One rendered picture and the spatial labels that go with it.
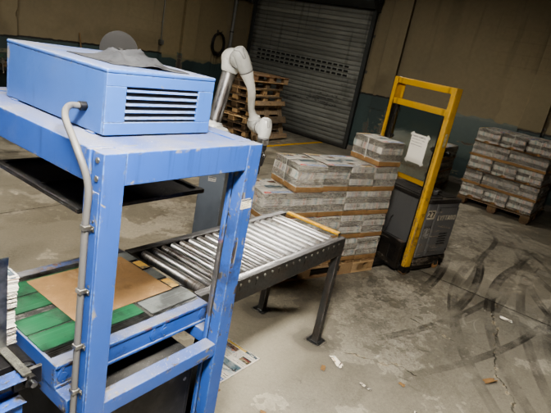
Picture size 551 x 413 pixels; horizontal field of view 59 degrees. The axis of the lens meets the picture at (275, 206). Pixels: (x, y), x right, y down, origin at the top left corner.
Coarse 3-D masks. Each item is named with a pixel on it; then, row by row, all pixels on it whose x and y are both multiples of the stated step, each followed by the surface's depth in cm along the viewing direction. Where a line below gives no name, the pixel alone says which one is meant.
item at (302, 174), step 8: (288, 168) 395; (296, 168) 385; (304, 168) 383; (312, 168) 388; (320, 168) 392; (288, 176) 394; (296, 176) 385; (304, 176) 387; (312, 176) 392; (320, 176) 396; (296, 184) 386; (304, 184) 390; (312, 184) 395; (320, 184) 399
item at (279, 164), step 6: (276, 156) 409; (282, 156) 401; (288, 156) 405; (294, 156) 410; (300, 156) 414; (306, 156) 420; (276, 162) 409; (282, 162) 402; (276, 168) 408; (282, 168) 401; (276, 174) 408
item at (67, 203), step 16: (0, 160) 179; (16, 160) 183; (32, 160) 187; (16, 176) 170; (32, 176) 171; (48, 176) 175; (64, 176) 178; (48, 192) 158; (64, 192) 163; (80, 192) 166; (128, 192) 175; (144, 192) 178; (160, 192) 181; (176, 192) 182; (192, 192) 187; (80, 208) 150
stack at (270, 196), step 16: (256, 192) 382; (272, 192) 379; (288, 192) 387; (336, 192) 415; (352, 192) 426; (368, 192) 438; (256, 208) 382; (272, 208) 382; (288, 208) 391; (304, 208) 401; (320, 208) 411; (336, 208) 422; (352, 208) 433; (304, 224) 407; (336, 224) 428; (352, 224) 441; (352, 240) 448; (304, 272) 429
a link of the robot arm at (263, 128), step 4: (260, 120) 370; (264, 120) 367; (268, 120) 368; (256, 124) 376; (260, 124) 369; (264, 124) 367; (268, 124) 368; (256, 128) 375; (260, 128) 369; (264, 128) 368; (268, 128) 369; (256, 132) 378; (260, 132) 370; (264, 132) 369; (268, 132) 370; (260, 136) 371; (264, 136) 370; (268, 136) 372
